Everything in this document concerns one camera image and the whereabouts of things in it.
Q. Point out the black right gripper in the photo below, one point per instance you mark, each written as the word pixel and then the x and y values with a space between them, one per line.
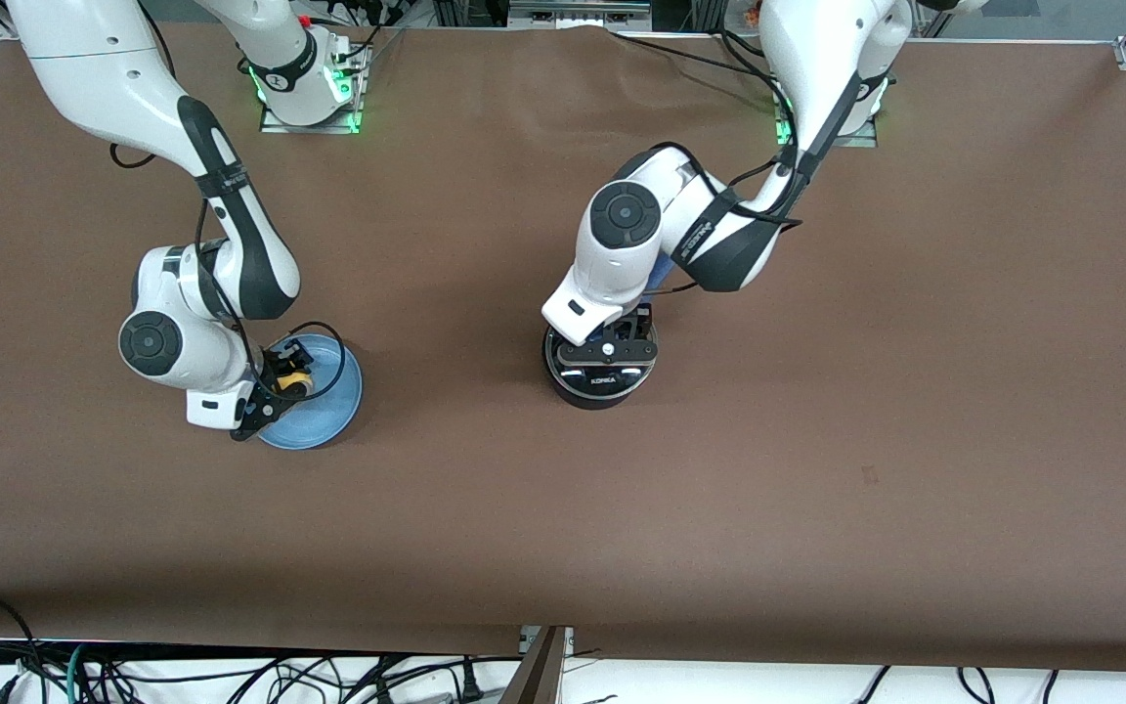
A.
pixel 277 369

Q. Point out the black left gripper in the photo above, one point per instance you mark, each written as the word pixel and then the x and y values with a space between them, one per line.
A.
pixel 639 320

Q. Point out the yellow potato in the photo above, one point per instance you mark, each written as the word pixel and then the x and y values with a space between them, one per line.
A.
pixel 294 381

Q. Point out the glass lid with blue knob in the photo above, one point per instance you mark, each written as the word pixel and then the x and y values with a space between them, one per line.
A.
pixel 604 383

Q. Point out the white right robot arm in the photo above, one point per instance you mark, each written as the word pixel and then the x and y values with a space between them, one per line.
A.
pixel 231 225

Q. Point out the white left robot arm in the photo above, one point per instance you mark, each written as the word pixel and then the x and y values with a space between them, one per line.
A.
pixel 622 254

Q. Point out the blue round plate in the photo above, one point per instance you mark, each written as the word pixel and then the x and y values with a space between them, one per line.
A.
pixel 324 416

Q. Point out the brown table cover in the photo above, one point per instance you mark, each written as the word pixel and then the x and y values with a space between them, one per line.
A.
pixel 524 528

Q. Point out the black power plug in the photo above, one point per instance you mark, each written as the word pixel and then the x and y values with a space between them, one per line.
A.
pixel 470 680

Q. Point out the grey metal box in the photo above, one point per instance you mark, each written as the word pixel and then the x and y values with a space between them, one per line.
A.
pixel 578 12

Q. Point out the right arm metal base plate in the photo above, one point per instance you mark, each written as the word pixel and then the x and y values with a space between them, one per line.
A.
pixel 309 128

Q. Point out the aluminium frame post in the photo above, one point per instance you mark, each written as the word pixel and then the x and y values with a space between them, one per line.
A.
pixel 539 670

